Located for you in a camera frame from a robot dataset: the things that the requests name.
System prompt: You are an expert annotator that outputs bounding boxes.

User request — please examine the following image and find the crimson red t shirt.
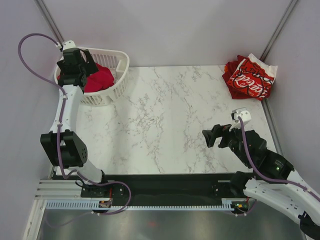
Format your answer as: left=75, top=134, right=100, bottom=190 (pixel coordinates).
left=84, top=63, right=115, bottom=93

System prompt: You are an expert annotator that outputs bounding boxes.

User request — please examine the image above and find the aluminium frame rail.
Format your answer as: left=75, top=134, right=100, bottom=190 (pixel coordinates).
left=35, top=180, right=82, bottom=200

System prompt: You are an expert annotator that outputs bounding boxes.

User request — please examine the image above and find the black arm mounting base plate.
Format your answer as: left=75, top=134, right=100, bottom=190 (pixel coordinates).
left=79, top=173, right=258, bottom=207

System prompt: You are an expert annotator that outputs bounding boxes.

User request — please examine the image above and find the white slotted cable duct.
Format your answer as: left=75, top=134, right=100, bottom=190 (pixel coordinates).
left=45, top=199, right=248, bottom=211

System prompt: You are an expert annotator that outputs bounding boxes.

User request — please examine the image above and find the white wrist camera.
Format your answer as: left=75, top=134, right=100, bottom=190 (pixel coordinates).
left=229, top=107, right=252, bottom=132
left=55, top=40, right=77, bottom=52

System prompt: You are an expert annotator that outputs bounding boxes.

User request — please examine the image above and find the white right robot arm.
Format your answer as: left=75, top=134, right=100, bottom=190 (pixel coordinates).
left=202, top=124, right=320, bottom=240

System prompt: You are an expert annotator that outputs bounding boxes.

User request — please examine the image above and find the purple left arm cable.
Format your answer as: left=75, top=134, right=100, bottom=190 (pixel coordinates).
left=17, top=33, right=132, bottom=216

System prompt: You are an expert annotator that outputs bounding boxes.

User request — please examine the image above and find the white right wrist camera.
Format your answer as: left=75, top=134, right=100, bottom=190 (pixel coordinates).
left=229, top=107, right=252, bottom=132

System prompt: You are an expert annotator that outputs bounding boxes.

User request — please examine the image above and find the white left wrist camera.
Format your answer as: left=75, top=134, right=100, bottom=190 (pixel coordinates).
left=55, top=40, right=77, bottom=52

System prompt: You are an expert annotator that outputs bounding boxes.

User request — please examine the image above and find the red coca-cola print shirt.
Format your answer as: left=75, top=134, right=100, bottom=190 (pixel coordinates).
left=227, top=53, right=278, bottom=101

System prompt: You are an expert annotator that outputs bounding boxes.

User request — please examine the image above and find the white plastic laundry basket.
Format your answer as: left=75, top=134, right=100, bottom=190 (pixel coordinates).
left=54, top=45, right=130, bottom=107

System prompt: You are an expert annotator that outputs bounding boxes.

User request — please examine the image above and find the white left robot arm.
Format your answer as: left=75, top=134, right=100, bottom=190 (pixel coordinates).
left=40, top=47, right=110, bottom=197

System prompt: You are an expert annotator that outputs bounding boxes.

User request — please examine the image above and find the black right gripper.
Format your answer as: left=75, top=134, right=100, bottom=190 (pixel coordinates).
left=201, top=120, right=251, bottom=167

